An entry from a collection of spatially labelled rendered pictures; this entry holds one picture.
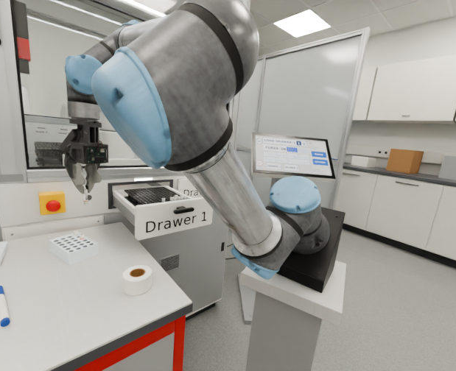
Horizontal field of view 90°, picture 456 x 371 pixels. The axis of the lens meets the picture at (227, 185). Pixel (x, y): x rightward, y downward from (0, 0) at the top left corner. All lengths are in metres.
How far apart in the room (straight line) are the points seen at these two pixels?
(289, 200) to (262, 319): 0.44
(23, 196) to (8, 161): 0.12
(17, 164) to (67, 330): 0.60
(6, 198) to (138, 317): 0.63
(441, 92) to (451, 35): 0.81
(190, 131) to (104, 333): 0.45
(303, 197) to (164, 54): 0.42
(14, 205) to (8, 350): 0.54
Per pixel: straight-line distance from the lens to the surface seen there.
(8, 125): 1.00
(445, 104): 3.70
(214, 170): 0.31
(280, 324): 0.83
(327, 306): 0.70
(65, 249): 0.84
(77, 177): 0.77
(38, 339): 0.62
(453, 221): 3.35
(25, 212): 1.05
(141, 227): 0.76
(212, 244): 1.44
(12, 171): 1.02
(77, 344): 0.58
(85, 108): 0.73
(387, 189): 3.40
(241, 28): 0.30
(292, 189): 0.57
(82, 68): 0.62
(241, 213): 0.39
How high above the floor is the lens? 1.16
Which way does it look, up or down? 12 degrees down
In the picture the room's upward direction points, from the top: 5 degrees clockwise
